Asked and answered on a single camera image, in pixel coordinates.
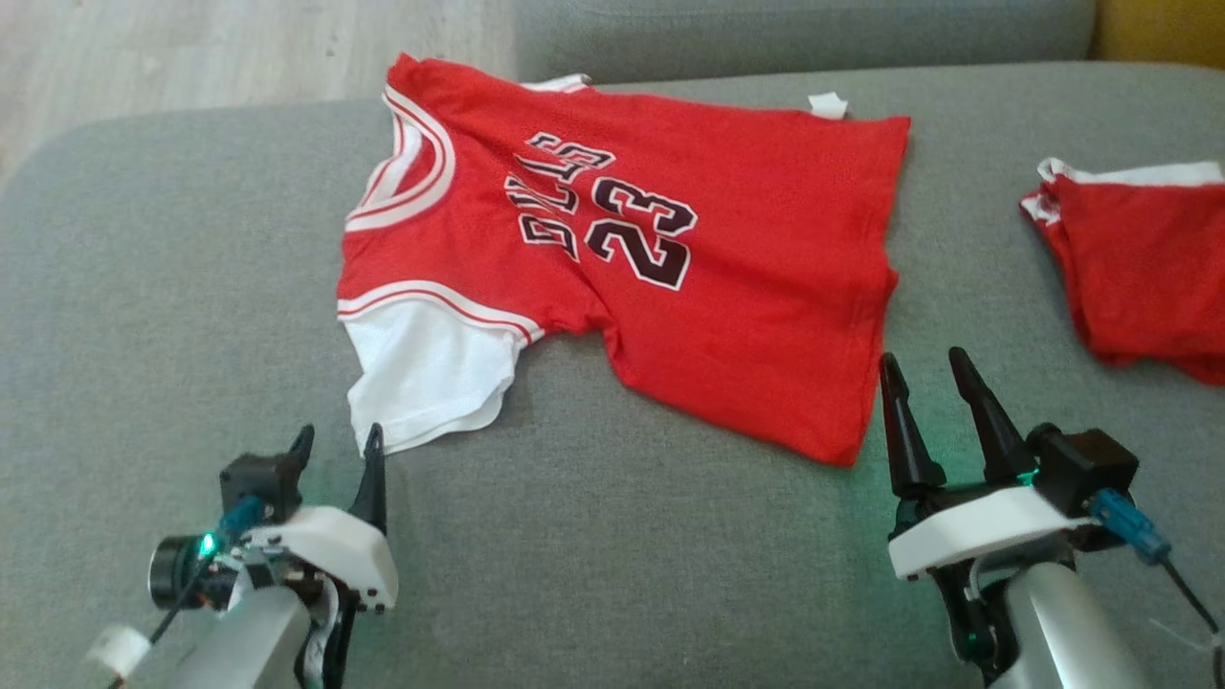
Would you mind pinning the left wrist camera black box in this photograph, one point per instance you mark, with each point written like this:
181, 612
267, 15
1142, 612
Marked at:
258, 478

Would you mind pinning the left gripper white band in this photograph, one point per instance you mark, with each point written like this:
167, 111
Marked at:
335, 555

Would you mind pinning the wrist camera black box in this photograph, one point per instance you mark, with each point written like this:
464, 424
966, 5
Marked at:
1086, 469
258, 478

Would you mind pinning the red basketball jersey number 23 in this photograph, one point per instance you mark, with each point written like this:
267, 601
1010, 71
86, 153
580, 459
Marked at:
746, 335

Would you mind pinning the grey sofa seat cushion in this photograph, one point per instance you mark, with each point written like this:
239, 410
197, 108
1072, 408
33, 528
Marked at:
766, 33

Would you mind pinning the red shorts with white stripe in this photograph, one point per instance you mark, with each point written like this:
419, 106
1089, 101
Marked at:
1148, 268

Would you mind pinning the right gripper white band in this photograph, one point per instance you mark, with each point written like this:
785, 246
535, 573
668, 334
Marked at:
967, 531

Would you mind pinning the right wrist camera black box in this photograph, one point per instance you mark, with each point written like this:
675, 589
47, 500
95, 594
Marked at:
1086, 469

